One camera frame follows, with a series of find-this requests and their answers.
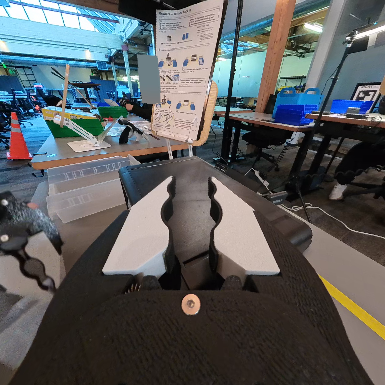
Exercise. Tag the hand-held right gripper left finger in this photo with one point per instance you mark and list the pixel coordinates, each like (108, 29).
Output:
(141, 240)

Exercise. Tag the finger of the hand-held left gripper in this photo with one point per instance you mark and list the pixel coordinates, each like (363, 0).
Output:
(9, 273)
(48, 252)

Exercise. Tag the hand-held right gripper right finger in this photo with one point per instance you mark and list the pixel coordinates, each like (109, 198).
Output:
(240, 240)

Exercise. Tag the clear plastic storage bin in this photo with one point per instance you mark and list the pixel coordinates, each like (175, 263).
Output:
(87, 186)

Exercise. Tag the black drawer cabinet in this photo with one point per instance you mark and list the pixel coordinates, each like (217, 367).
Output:
(192, 170)

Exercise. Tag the grey desk control box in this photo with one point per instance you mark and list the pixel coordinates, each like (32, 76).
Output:
(278, 200)

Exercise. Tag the white power strip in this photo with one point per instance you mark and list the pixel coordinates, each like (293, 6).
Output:
(261, 177)

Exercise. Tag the orange traffic cone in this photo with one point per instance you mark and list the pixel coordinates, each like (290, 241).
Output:
(18, 141)

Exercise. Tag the white articulated stand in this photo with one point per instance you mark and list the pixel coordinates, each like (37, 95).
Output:
(87, 146)

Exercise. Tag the grey top work table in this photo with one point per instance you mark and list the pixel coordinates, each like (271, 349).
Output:
(135, 147)

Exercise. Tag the white board stand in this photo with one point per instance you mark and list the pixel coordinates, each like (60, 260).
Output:
(169, 149)

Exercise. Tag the green yellow crate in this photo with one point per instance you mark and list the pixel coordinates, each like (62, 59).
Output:
(78, 127)

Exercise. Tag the black office chair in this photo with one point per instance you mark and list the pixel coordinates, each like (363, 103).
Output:
(264, 138)

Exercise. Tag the row of black office chairs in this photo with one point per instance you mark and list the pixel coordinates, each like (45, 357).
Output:
(6, 120)

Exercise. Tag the spare hand-held gripper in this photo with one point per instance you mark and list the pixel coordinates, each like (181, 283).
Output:
(124, 134)

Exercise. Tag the wooden desk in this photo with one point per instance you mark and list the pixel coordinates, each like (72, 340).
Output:
(258, 118)
(337, 118)

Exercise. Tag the thin wooden slat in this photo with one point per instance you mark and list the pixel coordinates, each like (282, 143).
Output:
(65, 96)

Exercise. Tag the yellow tape strip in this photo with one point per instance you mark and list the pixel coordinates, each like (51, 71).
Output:
(352, 306)

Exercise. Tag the green plastic tray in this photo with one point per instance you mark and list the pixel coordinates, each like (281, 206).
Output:
(112, 112)

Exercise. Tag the stack of blue trays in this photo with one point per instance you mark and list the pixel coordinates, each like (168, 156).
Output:
(294, 115)

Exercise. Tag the blue plastic tote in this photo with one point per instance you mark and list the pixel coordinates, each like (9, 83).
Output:
(296, 97)

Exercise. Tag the black stand pole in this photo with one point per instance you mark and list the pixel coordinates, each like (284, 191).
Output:
(234, 75)

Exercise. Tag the blue plastic box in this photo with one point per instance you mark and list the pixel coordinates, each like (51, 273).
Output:
(340, 106)

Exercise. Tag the printed instruction sheet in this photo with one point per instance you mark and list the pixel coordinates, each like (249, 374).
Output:
(186, 75)

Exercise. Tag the black white marker tag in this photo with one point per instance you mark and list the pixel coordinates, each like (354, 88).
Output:
(365, 93)

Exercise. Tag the black light tripod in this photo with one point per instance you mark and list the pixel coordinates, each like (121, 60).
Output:
(358, 44)

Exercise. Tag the black overhead monitor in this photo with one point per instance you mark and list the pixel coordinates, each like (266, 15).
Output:
(141, 9)

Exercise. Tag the wooden post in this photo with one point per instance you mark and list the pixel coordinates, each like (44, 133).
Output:
(275, 60)

